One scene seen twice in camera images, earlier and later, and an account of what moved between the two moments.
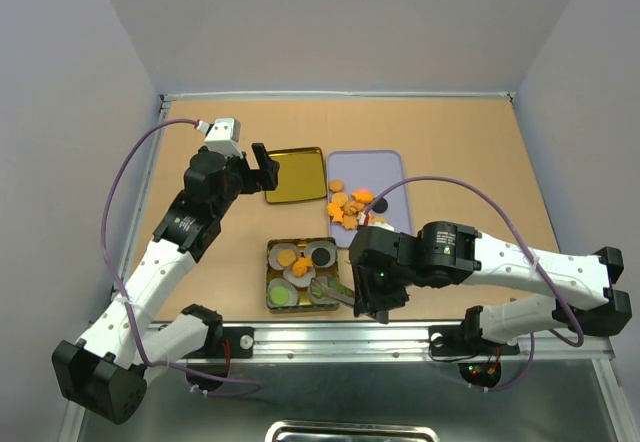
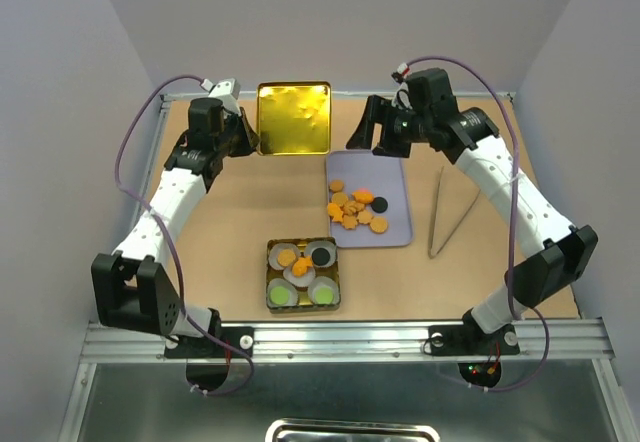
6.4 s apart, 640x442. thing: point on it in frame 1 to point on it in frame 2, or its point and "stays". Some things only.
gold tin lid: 301,175 to 294,118
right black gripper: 369,297 to 374,111
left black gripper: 268,168 to 250,137
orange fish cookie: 299,267 stays
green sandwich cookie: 279,295 stays
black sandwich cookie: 320,256 stays
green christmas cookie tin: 291,265 stays
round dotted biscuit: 286,257 stays
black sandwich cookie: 381,205 stays
